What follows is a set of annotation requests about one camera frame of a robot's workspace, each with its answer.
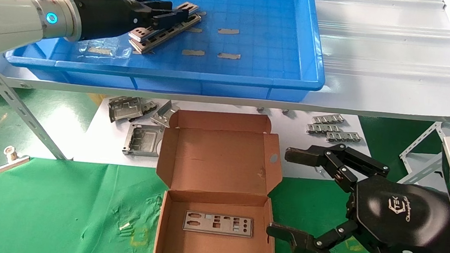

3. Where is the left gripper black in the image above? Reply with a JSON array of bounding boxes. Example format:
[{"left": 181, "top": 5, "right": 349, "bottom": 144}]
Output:
[{"left": 68, "top": 0, "right": 191, "bottom": 52}]

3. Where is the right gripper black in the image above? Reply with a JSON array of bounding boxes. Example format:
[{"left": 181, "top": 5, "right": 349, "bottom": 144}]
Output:
[{"left": 264, "top": 138, "right": 450, "bottom": 253}]

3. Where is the brown cardboard box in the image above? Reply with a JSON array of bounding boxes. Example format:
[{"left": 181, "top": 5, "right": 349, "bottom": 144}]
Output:
[{"left": 148, "top": 105, "right": 291, "bottom": 253}]

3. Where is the blue plastic tray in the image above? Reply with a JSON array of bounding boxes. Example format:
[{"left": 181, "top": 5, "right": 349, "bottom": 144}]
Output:
[{"left": 2, "top": 0, "right": 332, "bottom": 108}]

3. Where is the clear plastic film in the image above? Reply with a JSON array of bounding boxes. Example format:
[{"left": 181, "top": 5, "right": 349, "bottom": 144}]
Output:
[{"left": 77, "top": 34, "right": 133, "bottom": 62}]

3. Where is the small ribbed metal strip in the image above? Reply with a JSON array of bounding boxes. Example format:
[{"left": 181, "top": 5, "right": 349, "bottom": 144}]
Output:
[
  {"left": 325, "top": 129, "right": 363, "bottom": 145},
  {"left": 312, "top": 112, "right": 345, "bottom": 126},
  {"left": 306, "top": 122, "right": 342, "bottom": 136}
]

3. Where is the white paper sheet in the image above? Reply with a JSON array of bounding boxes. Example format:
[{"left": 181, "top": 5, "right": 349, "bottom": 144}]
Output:
[{"left": 83, "top": 91, "right": 375, "bottom": 189}]

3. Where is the small grey metal piece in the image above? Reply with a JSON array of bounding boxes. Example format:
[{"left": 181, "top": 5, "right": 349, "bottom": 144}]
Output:
[{"left": 141, "top": 100, "right": 158, "bottom": 115}]

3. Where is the white metal shelf board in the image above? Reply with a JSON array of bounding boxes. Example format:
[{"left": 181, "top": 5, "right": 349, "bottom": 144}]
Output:
[{"left": 0, "top": 0, "right": 450, "bottom": 131}]

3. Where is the slotted steel angle bar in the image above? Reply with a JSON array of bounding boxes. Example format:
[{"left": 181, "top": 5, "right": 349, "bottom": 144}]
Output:
[{"left": 0, "top": 61, "right": 76, "bottom": 160}]

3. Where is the silver metal clip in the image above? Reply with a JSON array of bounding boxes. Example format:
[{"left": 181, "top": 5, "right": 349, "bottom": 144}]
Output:
[{"left": 0, "top": 144, "right": 32, "bottom": 176}]

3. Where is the green cloth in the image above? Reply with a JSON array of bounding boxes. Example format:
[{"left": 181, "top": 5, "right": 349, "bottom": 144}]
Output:
[{"left": 0, "top": 148, "right": 450, "bottom": 253}]

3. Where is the bent grey metal bracket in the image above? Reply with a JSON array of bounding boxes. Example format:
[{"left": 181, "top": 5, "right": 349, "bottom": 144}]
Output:
[{"left": 150, "top": 98, "right": 181, "bottom": 129}]

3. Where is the grey stamped metal bracket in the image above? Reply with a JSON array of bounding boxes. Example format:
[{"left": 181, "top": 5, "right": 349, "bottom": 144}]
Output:
[{"left": 106, "top": 95, "right": 145, "bottom": 125}]

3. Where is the rectangular grey metal frame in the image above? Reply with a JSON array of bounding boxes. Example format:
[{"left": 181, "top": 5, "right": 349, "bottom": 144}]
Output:
[{"left": 122, "top": 122, "right": 165, "bottom": 159}]

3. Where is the white slotted angle bracket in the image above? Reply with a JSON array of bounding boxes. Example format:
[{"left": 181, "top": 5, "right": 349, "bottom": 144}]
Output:
[{"left": 396, "top": 118, "right": 450, "bottom": 189}]

